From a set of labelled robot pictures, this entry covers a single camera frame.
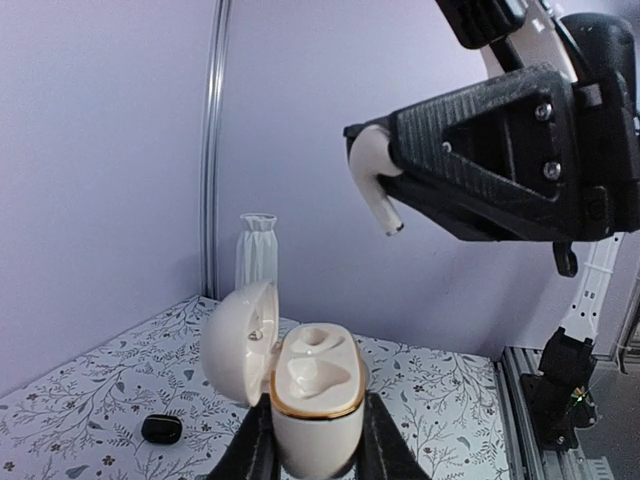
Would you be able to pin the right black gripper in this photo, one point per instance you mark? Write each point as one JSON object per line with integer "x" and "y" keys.
{"x": 527, "y": 137}

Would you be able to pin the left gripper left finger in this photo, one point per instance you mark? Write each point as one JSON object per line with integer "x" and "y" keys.
{"x": 251, "y": 453}

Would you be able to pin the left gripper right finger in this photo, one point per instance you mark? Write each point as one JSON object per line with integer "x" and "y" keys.
{"x": 382, "y": 452}

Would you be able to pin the beige earbud charging case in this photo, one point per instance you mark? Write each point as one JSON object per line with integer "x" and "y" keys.
{"x": 313, "y": 377}

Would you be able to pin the white stem earbud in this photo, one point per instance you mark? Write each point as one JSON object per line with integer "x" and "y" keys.
{"x": 368, "y": 160}

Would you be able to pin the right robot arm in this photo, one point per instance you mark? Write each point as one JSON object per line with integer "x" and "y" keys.
{"x": 567, "y": 359}

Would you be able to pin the black round earbud case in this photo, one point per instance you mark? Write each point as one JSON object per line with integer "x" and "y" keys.
{"x": 161, "y": 429}

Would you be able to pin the floral patterned table mat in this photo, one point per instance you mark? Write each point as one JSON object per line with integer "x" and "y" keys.
{"x": 83, "y": 419}

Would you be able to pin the white pleated vase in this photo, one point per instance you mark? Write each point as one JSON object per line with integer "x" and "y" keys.
{"x": 256, "y": 250}

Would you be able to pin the front aluminium rail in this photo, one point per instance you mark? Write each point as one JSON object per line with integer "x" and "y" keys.
{"x": 596, "y": 434}

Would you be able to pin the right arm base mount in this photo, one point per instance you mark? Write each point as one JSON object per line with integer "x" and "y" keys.
{"x": 556, "y": 414}

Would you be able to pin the right aluminium frame post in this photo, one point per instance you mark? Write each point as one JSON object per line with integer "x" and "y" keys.
{"x": 209, "y": 162}

